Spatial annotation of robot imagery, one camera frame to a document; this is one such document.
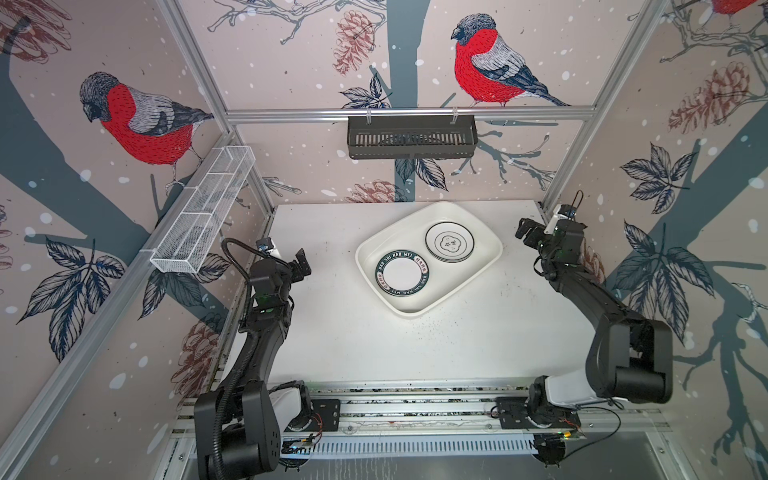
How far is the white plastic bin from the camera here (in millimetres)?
959

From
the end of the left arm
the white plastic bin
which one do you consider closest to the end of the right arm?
the white plastic bin

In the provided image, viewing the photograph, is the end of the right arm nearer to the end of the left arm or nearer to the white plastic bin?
the white plastic bin
